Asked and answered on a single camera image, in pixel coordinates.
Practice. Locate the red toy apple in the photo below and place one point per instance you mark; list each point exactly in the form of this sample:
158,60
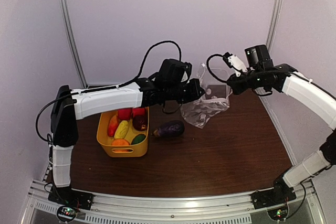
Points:
138,111
124,114

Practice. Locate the aluminium front rail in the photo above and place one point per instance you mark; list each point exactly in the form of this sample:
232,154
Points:
231,208

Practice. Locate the aluminium corner post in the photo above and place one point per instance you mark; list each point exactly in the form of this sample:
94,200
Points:
273,23
72,42

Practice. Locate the circuit board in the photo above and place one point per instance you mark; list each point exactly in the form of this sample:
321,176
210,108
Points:
66,214
278,214

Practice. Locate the yellow toy banana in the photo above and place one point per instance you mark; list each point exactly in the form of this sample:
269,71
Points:
121,130

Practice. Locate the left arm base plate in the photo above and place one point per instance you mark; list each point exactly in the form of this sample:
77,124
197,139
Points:
73,199

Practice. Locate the left aluminium corner post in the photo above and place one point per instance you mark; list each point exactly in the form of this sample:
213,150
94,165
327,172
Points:
72,42

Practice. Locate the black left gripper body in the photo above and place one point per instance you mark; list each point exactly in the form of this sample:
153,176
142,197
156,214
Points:
184,95

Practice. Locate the right circuit board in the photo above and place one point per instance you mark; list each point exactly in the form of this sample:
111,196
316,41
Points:
278,214

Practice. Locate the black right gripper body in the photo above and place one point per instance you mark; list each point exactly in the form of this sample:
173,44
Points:
254,80

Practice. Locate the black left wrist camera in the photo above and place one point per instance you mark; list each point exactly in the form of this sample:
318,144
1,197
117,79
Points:
173,72

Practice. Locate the left circuit board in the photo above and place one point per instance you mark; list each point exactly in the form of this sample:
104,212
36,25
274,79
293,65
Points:
66,214

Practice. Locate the clear zip top bag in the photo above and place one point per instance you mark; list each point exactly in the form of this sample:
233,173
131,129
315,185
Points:
214,101

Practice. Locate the yellow plastic basket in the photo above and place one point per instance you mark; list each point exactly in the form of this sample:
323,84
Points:
137,150

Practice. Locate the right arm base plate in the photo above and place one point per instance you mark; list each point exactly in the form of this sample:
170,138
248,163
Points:
269,198

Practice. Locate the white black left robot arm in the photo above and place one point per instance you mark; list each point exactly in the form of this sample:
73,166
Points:
71,106

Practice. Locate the purple toy eggplant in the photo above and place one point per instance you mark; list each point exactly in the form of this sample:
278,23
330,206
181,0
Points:
169,129

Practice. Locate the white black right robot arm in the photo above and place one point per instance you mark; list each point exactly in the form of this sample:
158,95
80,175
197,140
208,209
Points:
285,79

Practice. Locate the right aluminium corner post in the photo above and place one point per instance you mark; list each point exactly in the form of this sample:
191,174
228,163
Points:
273,23

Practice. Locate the orange toy orange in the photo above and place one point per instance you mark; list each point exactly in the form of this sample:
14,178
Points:
120,142

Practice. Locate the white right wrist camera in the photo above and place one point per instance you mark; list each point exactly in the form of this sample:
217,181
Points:
235,63

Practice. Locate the dark red toy fruit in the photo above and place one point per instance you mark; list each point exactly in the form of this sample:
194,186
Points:
140,122

